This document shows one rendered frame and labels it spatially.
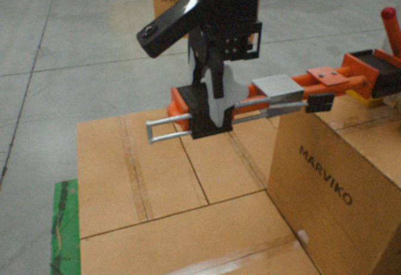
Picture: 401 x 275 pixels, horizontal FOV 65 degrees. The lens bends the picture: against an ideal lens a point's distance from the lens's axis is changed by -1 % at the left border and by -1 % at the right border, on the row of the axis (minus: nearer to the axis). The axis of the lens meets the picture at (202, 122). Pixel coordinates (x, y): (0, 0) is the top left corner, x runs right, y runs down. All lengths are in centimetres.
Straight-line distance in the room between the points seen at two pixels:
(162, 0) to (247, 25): 157
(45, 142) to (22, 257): 86
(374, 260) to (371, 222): 8
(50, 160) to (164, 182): 120
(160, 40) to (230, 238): 69
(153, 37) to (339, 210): 57
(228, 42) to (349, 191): 44
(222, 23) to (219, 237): 68
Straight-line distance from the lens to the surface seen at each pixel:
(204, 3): 42
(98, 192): 114
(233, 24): 44
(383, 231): 72
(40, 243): 179
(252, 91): 56
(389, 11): 65
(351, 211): 77
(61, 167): 212
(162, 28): 42
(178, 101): 49
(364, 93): 66
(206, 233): 99
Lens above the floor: 136
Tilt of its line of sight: 36 degrees down
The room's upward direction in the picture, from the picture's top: straight up
